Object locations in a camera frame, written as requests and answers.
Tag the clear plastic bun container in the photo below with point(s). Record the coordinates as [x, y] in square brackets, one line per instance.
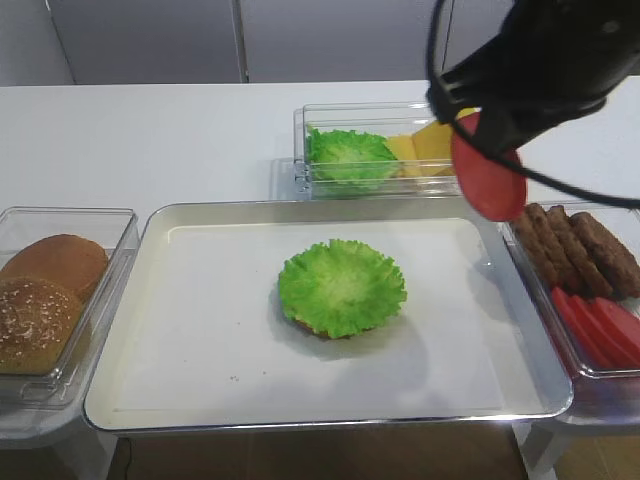
[115, 230]

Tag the white metal tray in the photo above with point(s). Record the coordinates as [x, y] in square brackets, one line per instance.
[551, 382]

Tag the sesame bun top right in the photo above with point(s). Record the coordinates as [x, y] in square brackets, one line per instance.
[38, 318]

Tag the yellow cheese slice back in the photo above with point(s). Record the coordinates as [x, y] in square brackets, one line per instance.
[431, 151]

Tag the bun bottom under lettuce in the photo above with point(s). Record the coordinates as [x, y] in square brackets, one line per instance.
[319, 334]

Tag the brown patty middle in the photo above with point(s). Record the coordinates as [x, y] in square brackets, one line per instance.
[595, 284]

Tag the white parchment paper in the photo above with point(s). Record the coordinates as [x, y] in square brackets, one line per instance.
[206, 341]

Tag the clear lettuce cheese container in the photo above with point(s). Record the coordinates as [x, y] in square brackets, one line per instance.
[386, 119]

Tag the plain brown bun bottom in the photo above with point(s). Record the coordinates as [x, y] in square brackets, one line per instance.
[70, 261]

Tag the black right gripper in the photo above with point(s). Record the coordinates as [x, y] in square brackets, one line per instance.
[550, 62]

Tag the brown patty right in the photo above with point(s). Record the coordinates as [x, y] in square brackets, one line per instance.
[614, 261]

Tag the white table leg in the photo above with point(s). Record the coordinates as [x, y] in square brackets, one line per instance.
[540, 450]

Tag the red tomato slice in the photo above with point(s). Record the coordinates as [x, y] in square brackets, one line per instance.
[575, 322]
[495, 192]
[620, 358]
[618, 322]

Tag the brown patty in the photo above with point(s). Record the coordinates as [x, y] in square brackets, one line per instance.
[595, 284]
[545, 251]
[614, 261]

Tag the green lettuce in container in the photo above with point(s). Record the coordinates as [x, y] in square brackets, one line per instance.
[357, 161]

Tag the green lettuce leaf on tray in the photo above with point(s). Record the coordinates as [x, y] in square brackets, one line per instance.
[343, 287]

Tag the yellow cheese slice front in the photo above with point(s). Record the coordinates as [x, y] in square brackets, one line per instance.
[402, 147]

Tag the clear patty tomato container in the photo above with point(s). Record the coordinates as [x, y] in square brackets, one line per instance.
[624, 224]

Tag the brown patty left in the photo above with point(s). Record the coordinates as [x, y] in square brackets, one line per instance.
[545, 251]

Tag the yellow cheese slice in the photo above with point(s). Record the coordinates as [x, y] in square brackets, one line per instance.
[431, 151]
[402, 147]

